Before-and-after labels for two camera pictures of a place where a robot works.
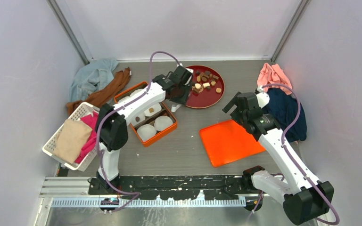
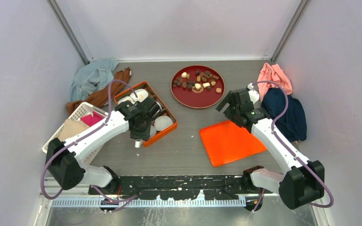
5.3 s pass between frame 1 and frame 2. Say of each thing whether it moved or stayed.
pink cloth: stayed
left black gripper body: moved
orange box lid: stayed
